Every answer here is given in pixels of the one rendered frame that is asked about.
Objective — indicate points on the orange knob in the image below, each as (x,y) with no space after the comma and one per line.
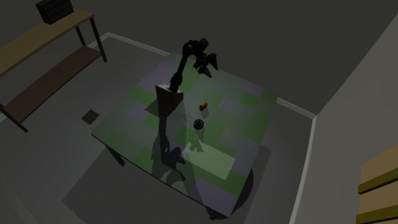
(204,104)

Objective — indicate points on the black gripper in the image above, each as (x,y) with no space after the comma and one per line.
(211,58)

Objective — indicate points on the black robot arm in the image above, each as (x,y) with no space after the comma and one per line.
(197,48)

